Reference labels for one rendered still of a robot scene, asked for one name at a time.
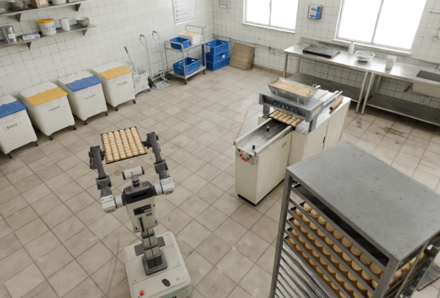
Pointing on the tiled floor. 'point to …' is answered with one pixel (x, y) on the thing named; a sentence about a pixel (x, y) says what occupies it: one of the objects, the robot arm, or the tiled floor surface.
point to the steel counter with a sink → (408, 73)
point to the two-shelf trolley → (183, 58)
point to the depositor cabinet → (321, 139)
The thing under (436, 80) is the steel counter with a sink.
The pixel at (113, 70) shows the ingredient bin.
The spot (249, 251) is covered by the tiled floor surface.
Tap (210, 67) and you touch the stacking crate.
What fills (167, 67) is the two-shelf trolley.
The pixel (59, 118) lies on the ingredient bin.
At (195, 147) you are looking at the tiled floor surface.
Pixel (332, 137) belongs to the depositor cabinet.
